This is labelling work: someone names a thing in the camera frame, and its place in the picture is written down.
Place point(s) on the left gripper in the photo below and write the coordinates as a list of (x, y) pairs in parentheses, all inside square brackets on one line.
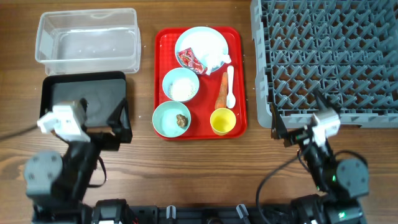
[(120, 128)]

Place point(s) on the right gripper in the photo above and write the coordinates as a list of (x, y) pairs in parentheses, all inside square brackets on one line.
[(279, 132)]

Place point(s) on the green bowl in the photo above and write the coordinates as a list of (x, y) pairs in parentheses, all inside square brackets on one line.
[(164, 119)]

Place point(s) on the brown food lump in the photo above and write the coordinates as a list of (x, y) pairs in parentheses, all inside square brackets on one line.
[(182, 121)]

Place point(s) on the white rice pile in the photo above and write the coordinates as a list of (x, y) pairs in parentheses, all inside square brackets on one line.
[(182, 89)]

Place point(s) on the light blue bowl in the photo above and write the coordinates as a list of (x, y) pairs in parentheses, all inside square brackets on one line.
[(176, 74)]

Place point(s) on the yellow cup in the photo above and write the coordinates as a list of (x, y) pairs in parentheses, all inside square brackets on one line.
[(222, 121)]

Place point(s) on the orange carrot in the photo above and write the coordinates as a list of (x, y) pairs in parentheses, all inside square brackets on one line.
[(221, 99)]

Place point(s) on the red snack wrapper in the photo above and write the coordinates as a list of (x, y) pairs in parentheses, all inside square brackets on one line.
[(188, 60)]

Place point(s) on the white napkin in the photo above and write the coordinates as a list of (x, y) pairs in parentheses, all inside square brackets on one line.
[(216, 61)]

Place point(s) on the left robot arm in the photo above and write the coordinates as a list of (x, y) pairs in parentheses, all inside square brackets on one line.
[(57, 183)]

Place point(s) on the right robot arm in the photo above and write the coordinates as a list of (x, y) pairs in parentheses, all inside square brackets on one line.
[(343, 181)]

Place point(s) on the grey dishwasher rack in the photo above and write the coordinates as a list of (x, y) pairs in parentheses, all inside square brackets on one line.
[(346, 50)]

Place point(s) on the black tray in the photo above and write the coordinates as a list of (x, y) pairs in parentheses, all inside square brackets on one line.
[(103, 91)]

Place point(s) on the clear plastic bin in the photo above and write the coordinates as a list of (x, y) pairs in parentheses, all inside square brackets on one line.
[(87, 41)]

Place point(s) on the white plastic spoon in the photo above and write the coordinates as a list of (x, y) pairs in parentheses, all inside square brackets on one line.
[(230, 99)]

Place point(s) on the light blue plate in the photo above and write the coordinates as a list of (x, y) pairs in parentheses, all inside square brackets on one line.
[(204, 41)]

